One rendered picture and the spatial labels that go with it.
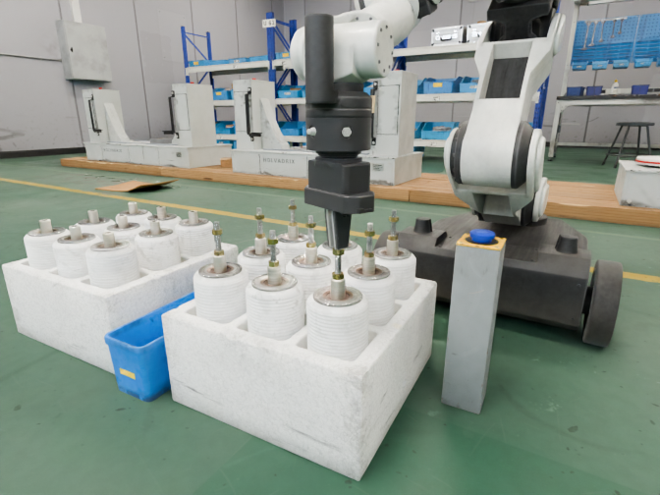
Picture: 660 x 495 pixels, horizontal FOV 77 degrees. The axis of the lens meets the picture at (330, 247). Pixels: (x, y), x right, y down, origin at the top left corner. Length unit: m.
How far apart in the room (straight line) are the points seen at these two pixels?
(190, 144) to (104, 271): 3.13
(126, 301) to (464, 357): 0.67
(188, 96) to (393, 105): 1.92
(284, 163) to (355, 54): 2.73
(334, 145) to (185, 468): 0.53
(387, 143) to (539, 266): 1.96
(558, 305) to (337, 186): 0.69
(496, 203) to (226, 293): 0.80
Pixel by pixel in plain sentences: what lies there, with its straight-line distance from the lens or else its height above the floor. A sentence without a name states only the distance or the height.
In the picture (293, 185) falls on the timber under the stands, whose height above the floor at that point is 0.04.
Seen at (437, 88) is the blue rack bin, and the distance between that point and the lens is 5.48.
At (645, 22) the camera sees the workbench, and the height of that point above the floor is 1.59.
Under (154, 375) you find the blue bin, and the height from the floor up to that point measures 0.05.
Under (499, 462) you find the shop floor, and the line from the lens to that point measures 0.77.
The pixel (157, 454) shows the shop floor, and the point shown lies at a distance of 0.79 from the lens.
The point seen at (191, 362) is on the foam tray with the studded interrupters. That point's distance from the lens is 0.79.
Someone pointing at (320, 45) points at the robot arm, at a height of 0.59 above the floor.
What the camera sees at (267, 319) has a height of 0.21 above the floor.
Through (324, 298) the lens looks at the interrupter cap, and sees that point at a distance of 0.63.
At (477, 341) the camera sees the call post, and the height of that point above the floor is 0.15.
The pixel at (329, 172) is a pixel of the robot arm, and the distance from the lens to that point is 0.56.
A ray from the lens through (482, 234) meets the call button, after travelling 0.72.
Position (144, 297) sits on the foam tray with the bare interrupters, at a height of 0.15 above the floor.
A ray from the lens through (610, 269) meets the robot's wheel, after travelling 1.10.
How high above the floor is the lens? 0.51
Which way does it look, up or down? 17 degrees down
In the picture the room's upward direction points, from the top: straight up
